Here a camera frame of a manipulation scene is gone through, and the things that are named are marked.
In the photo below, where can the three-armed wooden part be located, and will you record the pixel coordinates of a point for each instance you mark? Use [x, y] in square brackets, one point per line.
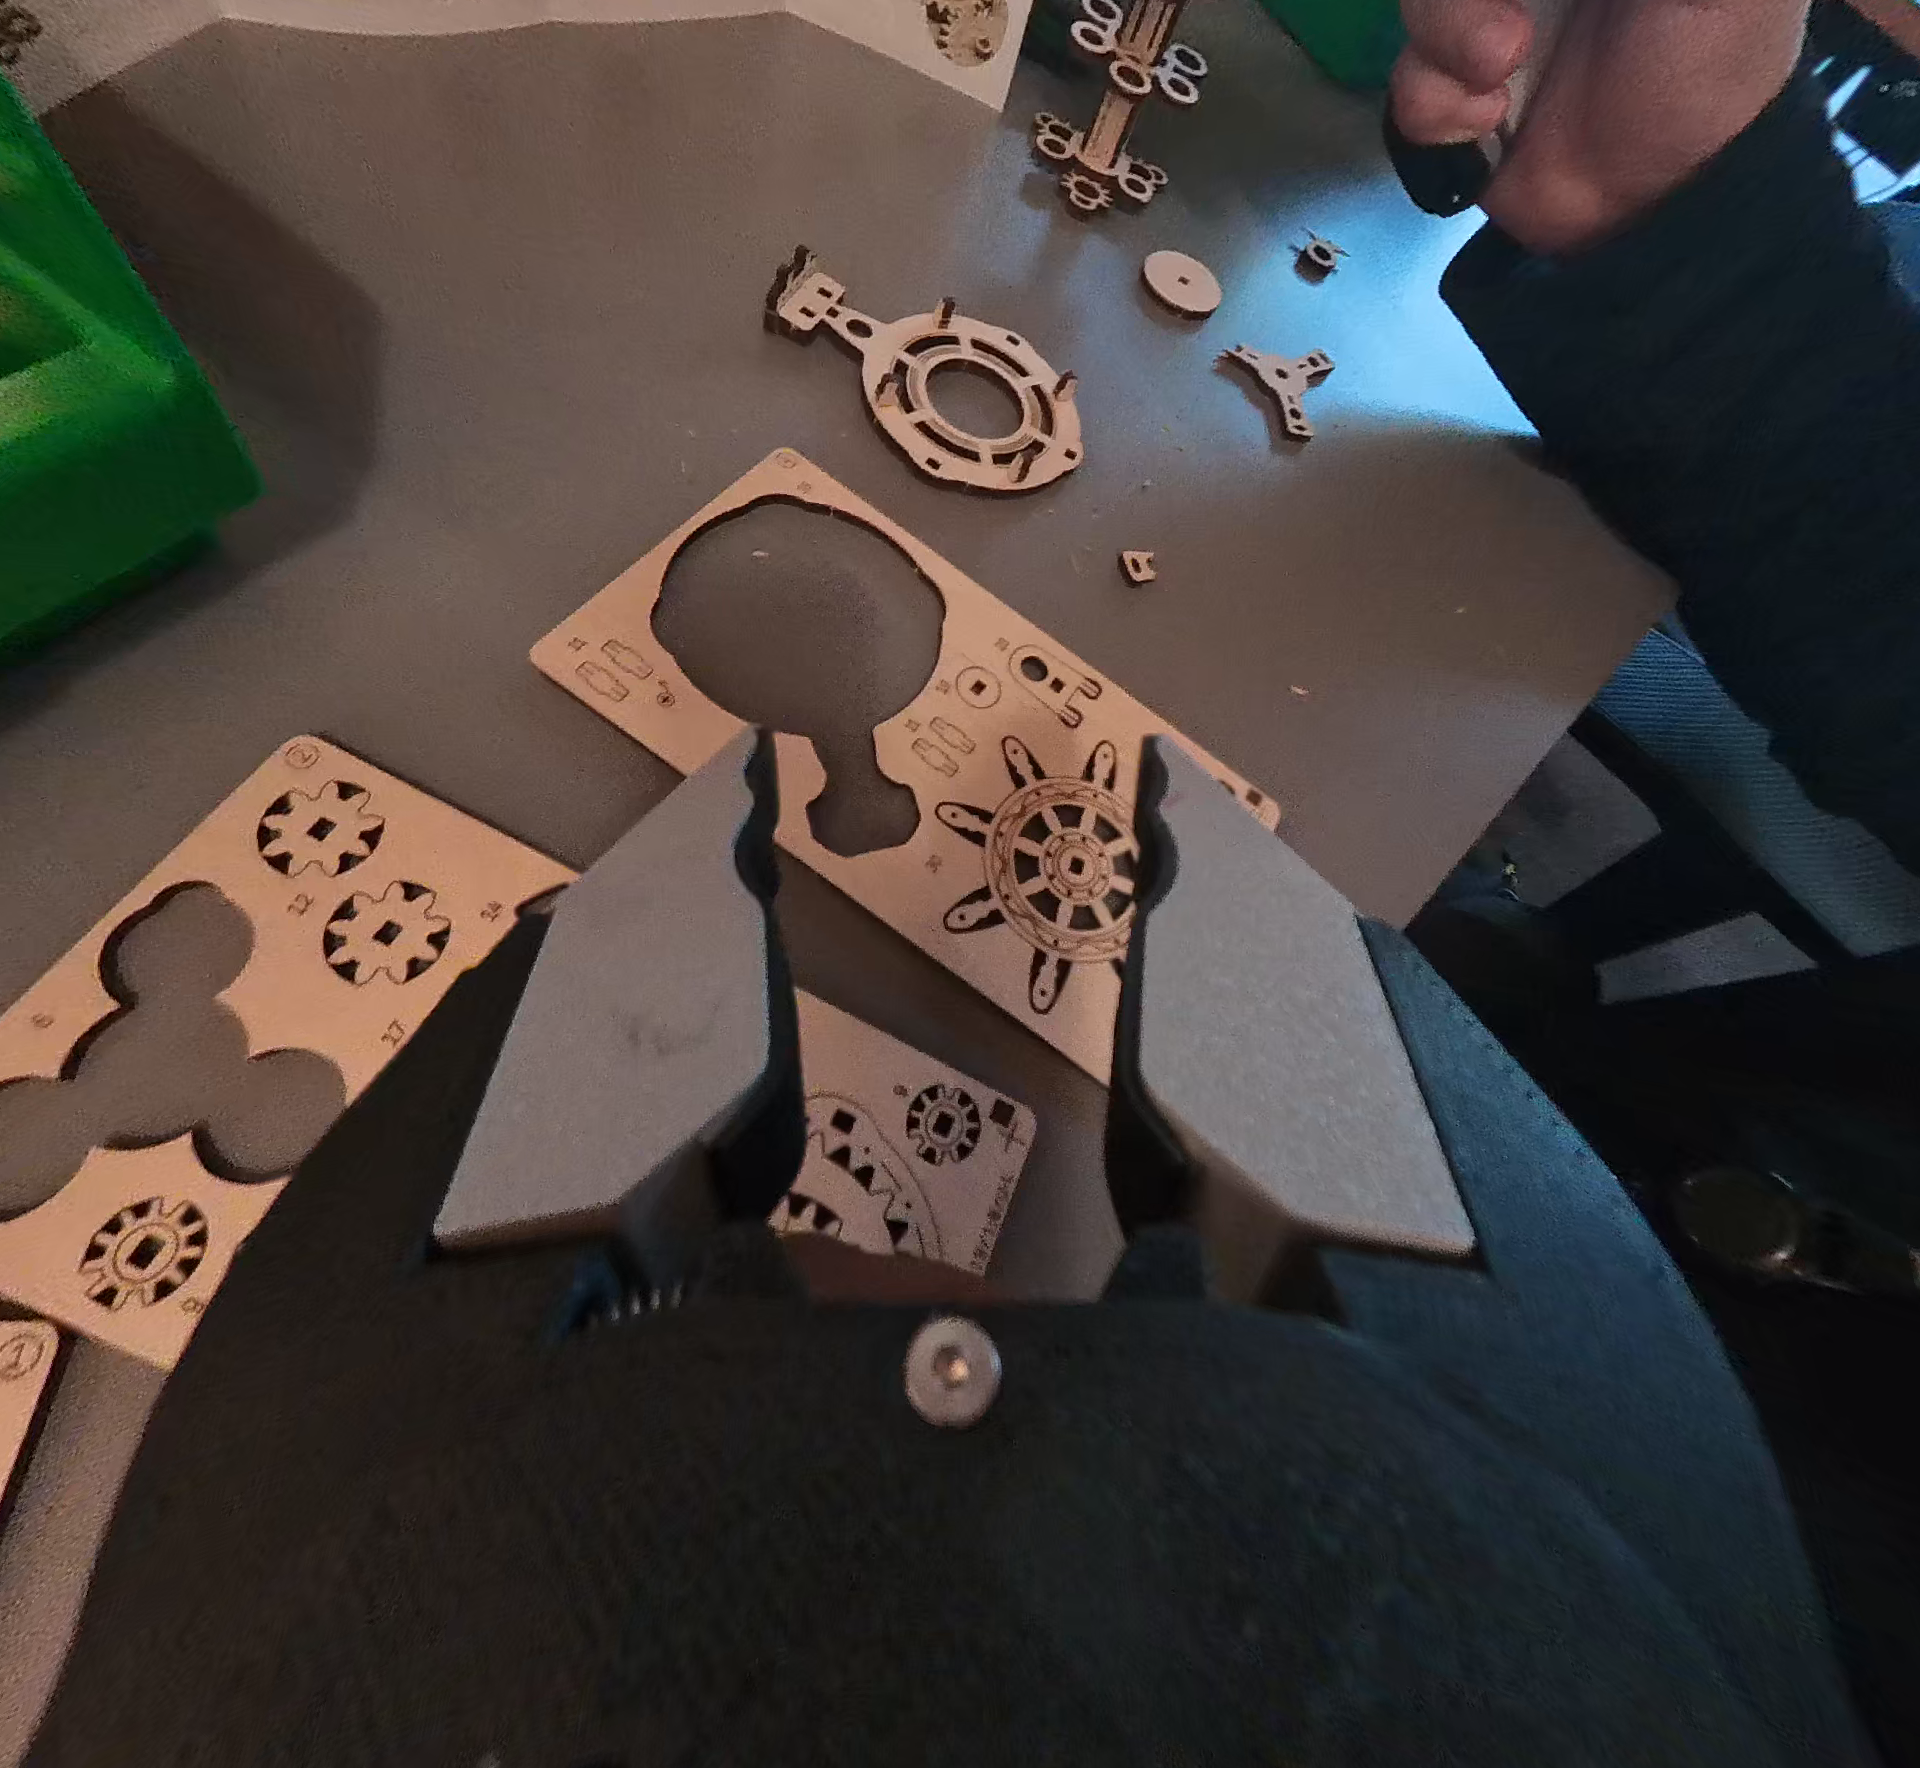
[1278, 381]

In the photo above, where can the person's right hand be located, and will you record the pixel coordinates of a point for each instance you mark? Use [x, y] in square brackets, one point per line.
[1681, 29]

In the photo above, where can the wooden sheet with large gear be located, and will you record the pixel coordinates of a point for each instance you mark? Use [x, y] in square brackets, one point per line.
[961, 1123]

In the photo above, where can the wooden sheet with wheel cutout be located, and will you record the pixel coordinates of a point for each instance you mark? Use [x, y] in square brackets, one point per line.
[961, 719]

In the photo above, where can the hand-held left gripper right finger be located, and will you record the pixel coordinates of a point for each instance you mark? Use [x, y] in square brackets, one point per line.
[1275, 1032]

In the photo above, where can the grey mesh chair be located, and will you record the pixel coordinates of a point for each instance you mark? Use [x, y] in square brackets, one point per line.
[1724, 808]

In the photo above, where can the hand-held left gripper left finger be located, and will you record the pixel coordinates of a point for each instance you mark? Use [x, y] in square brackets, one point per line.
[631, 1018]

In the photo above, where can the wooden sheet with rounded corner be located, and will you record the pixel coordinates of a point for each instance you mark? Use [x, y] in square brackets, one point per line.
[19, 1392]

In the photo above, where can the wooden sheet with small gears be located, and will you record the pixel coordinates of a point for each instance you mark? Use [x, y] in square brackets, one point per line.
[284, 928]

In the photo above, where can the person's right forearm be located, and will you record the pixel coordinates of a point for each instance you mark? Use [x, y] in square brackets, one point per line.
[1740, 448]

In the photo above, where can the round metal buckle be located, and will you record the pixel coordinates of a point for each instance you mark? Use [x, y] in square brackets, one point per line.
[1740, 1221]

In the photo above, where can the round wooden disc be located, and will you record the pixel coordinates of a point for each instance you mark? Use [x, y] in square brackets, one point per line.
[1180, 285]

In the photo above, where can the tiny wooden clip part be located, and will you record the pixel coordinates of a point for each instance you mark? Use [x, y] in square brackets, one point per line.
[1139, 569]

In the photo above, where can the small spiky wooden part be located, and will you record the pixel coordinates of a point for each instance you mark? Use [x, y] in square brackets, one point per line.
[1318, 255]

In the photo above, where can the wooden tower model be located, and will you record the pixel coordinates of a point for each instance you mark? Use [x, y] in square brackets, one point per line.
[1128, 73]

